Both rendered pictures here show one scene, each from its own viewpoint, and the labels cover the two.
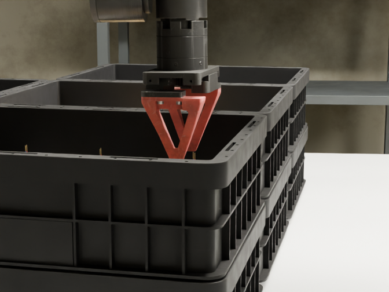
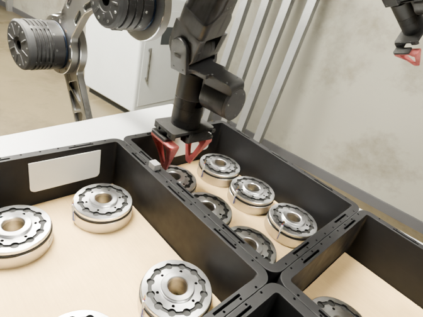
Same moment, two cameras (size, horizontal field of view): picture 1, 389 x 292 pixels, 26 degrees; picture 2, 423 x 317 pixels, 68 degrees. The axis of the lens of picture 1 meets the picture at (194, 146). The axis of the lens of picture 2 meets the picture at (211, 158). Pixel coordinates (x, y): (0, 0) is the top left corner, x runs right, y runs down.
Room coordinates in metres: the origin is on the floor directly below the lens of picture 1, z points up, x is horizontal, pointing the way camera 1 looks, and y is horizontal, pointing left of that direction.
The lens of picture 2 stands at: (1.41, 0.33, 1.24)
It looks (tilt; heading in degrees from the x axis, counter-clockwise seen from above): 29 degrees down; 207
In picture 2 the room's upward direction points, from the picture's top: 15 degrees clockwise
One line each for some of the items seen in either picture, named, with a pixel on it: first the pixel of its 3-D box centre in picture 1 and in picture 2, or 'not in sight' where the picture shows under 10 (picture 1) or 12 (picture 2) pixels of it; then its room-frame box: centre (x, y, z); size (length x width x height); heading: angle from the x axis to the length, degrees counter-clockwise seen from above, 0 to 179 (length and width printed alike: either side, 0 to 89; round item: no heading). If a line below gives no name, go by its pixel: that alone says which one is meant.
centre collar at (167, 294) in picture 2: not in sight; (177, 287); (1.15, 0.19, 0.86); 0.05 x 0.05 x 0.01
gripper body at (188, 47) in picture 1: (182, 51); (186, 114); (0.95, 0.01, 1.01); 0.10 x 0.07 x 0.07; 166
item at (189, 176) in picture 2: not in sight; (173, 178); (0.95, 0.01, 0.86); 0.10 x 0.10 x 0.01
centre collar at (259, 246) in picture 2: not in sight; (248, 244); (1.00, 0.23, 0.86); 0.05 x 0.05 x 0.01
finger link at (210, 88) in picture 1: (186, 113); (173, 148); (0.96, 0.01, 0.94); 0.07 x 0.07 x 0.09; 76
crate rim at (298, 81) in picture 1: (190, 79); not in sight; (1.49, 0.01, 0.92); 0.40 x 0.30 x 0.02; 78
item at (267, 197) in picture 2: not in sight; (252, 190); (0.83, 0.15, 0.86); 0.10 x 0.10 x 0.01
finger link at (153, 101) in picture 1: (179, 117); (187, 144); (0.93, 0.02, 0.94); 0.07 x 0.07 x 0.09; 76
